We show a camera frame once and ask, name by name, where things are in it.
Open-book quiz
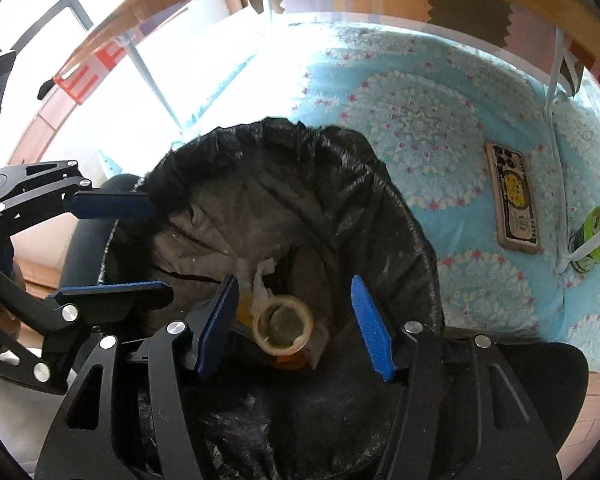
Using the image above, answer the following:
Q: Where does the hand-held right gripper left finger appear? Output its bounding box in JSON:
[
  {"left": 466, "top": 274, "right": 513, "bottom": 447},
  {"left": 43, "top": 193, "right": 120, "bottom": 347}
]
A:
[{"left": 34, "top": 274, "right": 241, "bottom": 480}]

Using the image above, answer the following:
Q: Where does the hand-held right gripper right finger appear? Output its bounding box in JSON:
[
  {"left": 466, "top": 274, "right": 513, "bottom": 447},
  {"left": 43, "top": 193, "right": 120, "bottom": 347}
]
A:
[{"left": 350, "top": 275, "right": 563, "bottom": 480}]

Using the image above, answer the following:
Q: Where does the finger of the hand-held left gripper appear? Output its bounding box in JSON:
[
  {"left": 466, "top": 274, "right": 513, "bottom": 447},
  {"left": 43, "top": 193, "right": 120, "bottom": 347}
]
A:
[
  {"left": 0, "top": 159, "right": 157, "bottom": 220},
  {"left": 0, "top": 260, "right": 175, "bottom": 396}
]

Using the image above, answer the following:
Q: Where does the yellow tape roll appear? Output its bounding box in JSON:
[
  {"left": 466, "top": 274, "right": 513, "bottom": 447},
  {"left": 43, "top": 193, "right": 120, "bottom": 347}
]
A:
[{"left": 252, "top": 295, "right": 315, "bottom": 356}]

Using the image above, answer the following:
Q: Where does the white tissue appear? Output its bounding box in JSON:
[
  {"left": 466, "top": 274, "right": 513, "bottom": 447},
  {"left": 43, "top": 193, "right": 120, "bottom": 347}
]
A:
[{"left": 250, "top": 257, "right": 281, "bottom": 311}]

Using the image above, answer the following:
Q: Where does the black bagged waste bin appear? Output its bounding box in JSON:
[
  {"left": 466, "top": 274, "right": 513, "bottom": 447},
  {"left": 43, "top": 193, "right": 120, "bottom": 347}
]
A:
[{"left": 100, "top": 117, "right": 446, "bottom": 480}]

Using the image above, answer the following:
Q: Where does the phone with patterned case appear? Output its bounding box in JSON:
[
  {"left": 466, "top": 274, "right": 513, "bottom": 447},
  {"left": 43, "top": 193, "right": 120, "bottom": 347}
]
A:
[{"left": 485, "top": 141, "right": 542, "bottom": 256}]

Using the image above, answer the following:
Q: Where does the bed with blue floral sheet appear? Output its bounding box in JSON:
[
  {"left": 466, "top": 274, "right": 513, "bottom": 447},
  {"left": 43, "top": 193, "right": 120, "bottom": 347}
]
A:
[{"left": 95, "top": 15, "right": 600, "bottom": 376}]

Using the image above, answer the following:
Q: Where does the green lidded cup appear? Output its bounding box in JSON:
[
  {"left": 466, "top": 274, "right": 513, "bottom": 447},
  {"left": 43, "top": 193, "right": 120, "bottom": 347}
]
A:
[{"left": 567, "top": 205, "right": 600, "bottom": 275}]

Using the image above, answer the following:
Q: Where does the window with dark frame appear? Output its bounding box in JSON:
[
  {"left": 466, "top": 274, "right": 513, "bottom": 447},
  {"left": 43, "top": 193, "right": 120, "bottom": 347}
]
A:
[{"left": 0, "top": 0, "right": 146, "bottom": 56}]

